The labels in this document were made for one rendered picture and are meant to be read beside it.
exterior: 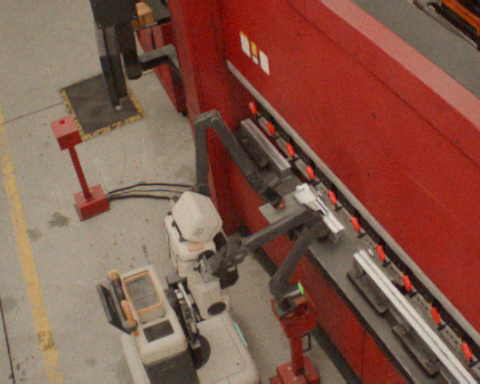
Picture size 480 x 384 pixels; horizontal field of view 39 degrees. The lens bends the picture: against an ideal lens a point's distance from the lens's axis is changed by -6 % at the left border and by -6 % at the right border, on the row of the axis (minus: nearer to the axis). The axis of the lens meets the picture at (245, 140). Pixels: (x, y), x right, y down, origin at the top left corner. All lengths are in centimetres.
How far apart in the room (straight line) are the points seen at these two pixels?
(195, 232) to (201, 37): 119
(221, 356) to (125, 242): 141
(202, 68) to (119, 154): 192
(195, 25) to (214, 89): 46
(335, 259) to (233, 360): 86
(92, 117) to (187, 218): 311
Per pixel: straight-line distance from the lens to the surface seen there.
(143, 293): 355
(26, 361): 466
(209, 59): 400
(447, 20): 563
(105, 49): 399
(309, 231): 315
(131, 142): 584
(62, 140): 481
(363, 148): 289
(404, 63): 237
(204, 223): 318
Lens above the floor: 365
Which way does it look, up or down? 40 degrees down
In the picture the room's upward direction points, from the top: 8 degrees counter-clockwise
